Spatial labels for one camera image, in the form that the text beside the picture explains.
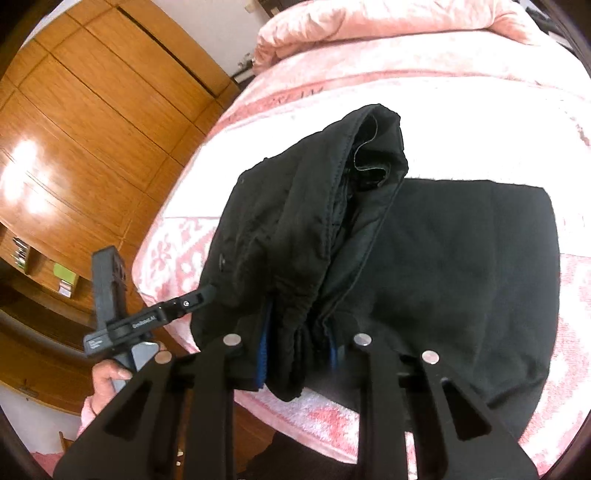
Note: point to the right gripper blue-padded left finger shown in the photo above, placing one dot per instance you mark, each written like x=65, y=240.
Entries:
x=184, y=403

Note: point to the pink patterned bed blanket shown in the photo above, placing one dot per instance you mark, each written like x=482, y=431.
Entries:
x=474, y=106

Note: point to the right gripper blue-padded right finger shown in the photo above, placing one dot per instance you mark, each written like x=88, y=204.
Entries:
x=456, y=435

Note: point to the wooden wardrobe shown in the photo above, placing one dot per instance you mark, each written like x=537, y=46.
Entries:
x=100, y=112

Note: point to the black pants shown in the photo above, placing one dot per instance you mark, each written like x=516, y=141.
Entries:
x=292, y=241

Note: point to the pink sleeve forearm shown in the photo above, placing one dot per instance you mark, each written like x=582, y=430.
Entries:
x=87, y=415

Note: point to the person's left hand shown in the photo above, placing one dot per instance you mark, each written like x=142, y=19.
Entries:
x=104, y=374

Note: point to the pink crumpled duvet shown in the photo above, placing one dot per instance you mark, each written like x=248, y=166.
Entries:
x=307, y=24

